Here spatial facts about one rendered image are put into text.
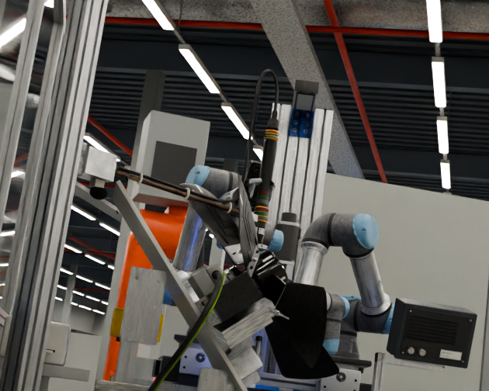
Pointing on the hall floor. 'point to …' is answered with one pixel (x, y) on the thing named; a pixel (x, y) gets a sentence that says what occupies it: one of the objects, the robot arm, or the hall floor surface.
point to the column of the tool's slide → (53, 198)
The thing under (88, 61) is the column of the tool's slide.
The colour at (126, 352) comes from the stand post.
